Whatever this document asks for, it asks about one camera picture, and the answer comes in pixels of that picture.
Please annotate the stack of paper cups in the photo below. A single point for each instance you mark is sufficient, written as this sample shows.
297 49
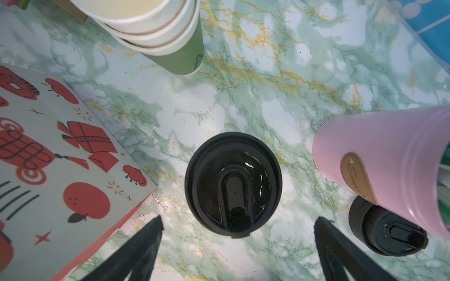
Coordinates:
167 32

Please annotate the black cup lid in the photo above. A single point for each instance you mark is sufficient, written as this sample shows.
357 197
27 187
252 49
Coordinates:
233 184

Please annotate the pink straw holder cup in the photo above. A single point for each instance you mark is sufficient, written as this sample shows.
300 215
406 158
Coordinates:
389 158

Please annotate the black lid stack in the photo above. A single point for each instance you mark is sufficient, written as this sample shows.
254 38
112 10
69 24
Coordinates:
384 232

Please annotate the red paper gift bag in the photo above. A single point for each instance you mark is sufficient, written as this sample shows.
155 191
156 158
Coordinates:
66 184

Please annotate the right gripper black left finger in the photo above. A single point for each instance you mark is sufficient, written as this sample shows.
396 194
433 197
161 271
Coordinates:
135 260

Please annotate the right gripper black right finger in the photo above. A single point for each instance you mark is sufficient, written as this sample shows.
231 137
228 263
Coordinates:
339 256

